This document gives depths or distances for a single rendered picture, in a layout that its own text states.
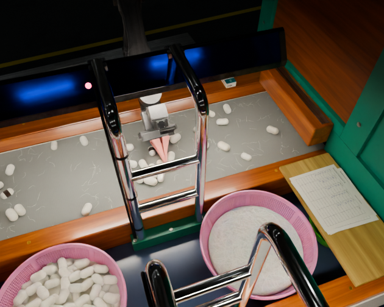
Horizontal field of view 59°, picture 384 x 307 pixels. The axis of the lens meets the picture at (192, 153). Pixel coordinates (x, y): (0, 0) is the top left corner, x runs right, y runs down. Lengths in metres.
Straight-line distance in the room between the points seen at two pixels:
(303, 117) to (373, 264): 0.39
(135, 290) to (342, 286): 0.46
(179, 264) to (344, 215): 0.41
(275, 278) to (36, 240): 0.55
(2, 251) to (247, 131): 0.71
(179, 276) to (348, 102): 0.59
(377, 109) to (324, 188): 0.23
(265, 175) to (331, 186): 0.17
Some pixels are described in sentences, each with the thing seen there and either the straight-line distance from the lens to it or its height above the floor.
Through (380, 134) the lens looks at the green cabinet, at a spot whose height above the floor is 0.93.
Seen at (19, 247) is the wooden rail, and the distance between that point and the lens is 0.88.
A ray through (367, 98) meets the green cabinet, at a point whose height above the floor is 0.99.
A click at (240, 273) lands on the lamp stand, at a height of 0.97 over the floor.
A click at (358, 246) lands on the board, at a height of 0.78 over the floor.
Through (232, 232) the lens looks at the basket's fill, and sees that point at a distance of 0.85.
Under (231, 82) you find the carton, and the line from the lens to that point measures 1.15.
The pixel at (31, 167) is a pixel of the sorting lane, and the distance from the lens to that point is 1.04.
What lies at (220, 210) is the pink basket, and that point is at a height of 0.74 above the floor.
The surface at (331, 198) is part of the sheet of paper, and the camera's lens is 0.91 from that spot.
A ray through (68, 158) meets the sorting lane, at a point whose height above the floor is 0.74.
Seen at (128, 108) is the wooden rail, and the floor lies 0.77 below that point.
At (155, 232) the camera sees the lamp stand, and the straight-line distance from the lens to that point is 0.87.
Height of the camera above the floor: 1.49
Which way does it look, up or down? 50 degrees down
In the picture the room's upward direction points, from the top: straight up
